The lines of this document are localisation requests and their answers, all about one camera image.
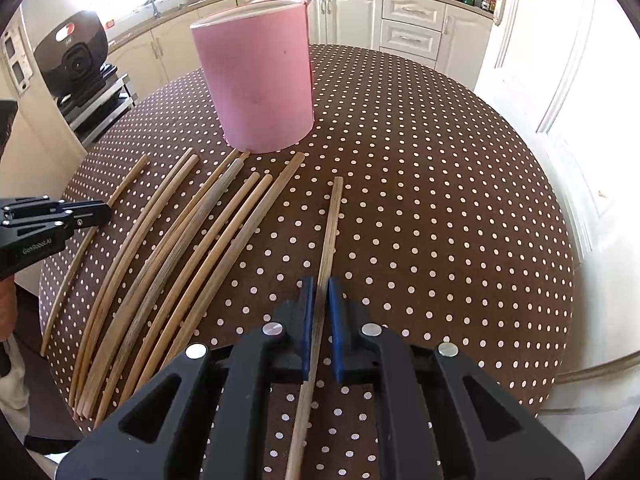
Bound white door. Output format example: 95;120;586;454
475;0;639;258

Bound brown polka dot tablecloth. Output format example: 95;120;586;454
48;46;573;479

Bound kitchen faucet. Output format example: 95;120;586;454
144;0;160;20

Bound metal storage rack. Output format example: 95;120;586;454
56;63;138;148

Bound cream lower kitchen cabinets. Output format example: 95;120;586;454
107;0;494;98

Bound pink cylindrical utensil holder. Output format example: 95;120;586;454
190;0;314;154

